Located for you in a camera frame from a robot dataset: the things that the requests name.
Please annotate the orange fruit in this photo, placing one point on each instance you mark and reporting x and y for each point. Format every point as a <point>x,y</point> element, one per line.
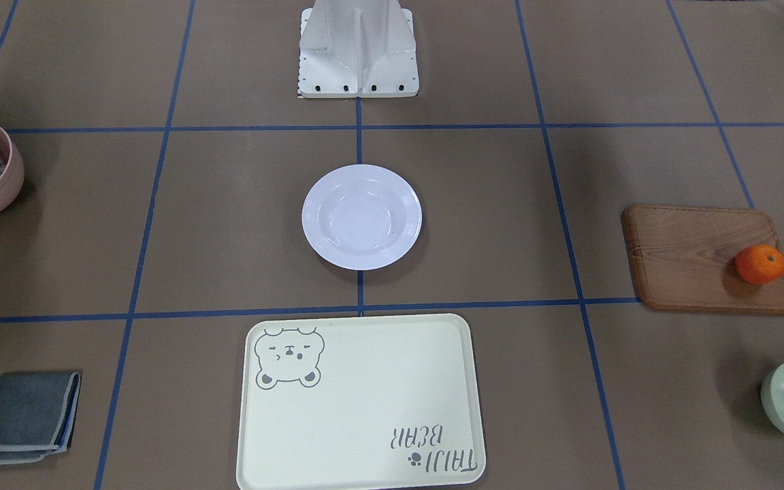
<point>759,264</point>

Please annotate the cream bear tray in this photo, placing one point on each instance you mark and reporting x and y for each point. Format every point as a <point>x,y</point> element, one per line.
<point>360,403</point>

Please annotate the white round plate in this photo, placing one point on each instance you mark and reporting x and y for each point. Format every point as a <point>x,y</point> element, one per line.
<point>362,217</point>

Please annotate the wooden cutting board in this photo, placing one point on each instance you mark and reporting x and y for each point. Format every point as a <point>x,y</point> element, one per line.
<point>682,258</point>

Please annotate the grey folded cloth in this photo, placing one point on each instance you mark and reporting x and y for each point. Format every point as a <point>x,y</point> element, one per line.
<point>38,411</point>

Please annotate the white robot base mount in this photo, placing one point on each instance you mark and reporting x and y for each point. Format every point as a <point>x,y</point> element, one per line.
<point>357,49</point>

